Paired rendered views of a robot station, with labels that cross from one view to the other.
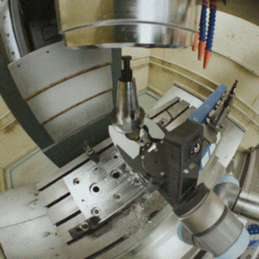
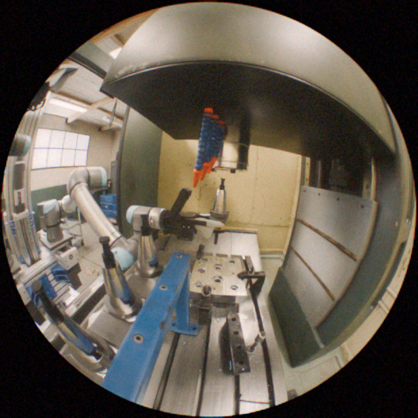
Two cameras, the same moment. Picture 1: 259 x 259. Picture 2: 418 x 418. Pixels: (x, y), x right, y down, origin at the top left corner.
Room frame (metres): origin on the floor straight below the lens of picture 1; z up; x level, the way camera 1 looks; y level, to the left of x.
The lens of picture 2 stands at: (0.46, -0.36, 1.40)
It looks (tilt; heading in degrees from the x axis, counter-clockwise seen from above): 12 degrees down; 133
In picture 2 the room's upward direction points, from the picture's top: 5 degrees clockwise
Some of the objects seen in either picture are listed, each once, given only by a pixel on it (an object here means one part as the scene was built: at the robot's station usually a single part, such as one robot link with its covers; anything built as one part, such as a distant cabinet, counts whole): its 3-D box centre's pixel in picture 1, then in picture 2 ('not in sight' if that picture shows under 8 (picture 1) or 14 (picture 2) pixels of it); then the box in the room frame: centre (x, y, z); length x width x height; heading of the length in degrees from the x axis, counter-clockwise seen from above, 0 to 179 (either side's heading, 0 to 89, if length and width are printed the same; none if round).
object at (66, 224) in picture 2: not in sight; (62, 224); (-2.75, -1.14, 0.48); 0.87 x 0.46 x 0.96; 53
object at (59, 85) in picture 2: not in sight; (62, 81); (0.12, -0.50, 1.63); 0.09 x 0.03 x 0.06; 70
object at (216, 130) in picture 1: (213, 125); (149, 269); (0.21, -0.26, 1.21); 0.06 x 0.06 x 0.03
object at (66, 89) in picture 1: (72, 90); (318, 251); (0.50, 0.29, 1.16); 0.48 x 0.05 x 0.51; 130
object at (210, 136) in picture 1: (207, 134); (158, 256); (0.18, -0.22, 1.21); 0.07 x 0.05 x 0.01; 40
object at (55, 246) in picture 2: not in sight; (55, 241); (-0.55, -0.70, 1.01); 0.36 x 0.22 x 0.06; 40
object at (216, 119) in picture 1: (220, 114); (146, 250); (0.21, -0.26, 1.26); 0.04 x 0.04 x 0.07
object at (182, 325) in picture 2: not in sight; (182, 305); (0.22, -0.18, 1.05); 0.10 x 0.05 x 0.30; 40
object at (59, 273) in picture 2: (249, 244); (60, 275); (-0.38, -0.70, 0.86); 0.09 x 0.09 x 0.09; 40
